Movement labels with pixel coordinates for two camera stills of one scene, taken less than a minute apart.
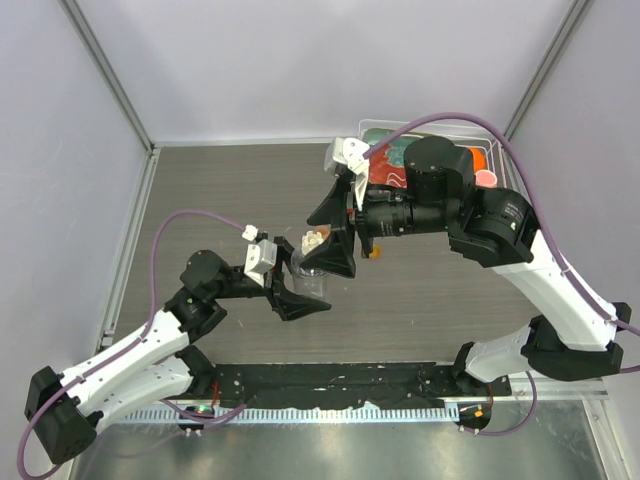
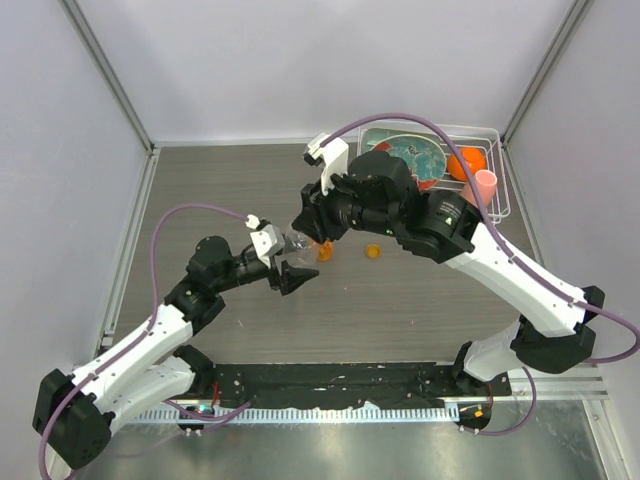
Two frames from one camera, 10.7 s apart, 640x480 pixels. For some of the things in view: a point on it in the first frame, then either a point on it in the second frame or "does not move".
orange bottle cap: [377, 252] does not move
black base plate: [352, 384] does not move
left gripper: [280, 296] → [289, 278]
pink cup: [486, 179] does not move
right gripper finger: [336, 254] → [310, 226]
